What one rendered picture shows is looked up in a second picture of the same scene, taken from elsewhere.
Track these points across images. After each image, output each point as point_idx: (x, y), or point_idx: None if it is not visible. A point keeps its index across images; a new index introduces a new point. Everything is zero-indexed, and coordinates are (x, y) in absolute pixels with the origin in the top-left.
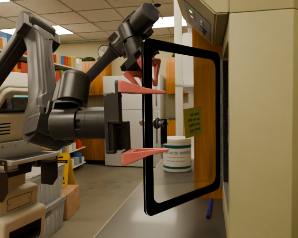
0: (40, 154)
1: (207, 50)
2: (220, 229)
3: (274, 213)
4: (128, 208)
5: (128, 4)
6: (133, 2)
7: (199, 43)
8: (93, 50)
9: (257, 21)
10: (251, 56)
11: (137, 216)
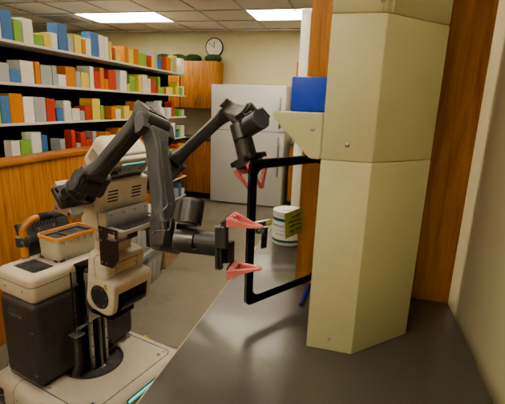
0: (147, 221)
1: None
2: (308, 317)
3: (341, 316)
4: (232, 289)
5: None
6: None
7: None
8: (199, 44)
9: (342, 169)
10: (335, 196)
11: (240, 298)
